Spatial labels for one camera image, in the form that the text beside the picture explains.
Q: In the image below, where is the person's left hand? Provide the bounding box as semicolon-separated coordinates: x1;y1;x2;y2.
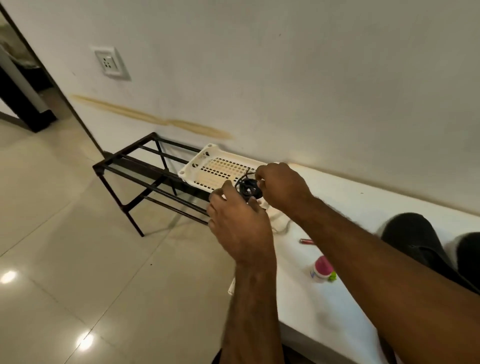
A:
206;179;279;273

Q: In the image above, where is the person's right hand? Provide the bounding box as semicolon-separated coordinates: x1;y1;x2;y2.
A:
254;162;318;223

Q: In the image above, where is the black shoelace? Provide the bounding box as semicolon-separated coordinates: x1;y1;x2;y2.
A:
233;171;260;198
234;168;265;202

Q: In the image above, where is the grey shoelaces bundle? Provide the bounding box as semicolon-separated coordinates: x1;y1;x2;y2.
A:
266;208;294;235

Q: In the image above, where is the dark sneaker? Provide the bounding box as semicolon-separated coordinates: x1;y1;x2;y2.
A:
454;231;480;294
380;212;460;290

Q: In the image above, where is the person's right forearm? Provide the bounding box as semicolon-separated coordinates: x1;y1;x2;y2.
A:
291;196;480;364

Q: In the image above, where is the person's left forearm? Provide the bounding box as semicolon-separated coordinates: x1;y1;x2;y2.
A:
219;258;288;364

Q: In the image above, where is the white perforated plastic tray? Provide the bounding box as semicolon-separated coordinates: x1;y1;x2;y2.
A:
177;142;270;195

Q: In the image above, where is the pink capped white bottle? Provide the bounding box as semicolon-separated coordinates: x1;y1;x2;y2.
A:
311;255;337;283

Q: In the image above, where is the black metal rack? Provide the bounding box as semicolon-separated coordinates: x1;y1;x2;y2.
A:
92;132;213;239

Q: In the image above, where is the white wall socket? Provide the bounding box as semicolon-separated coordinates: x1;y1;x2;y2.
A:
90;45;132;82

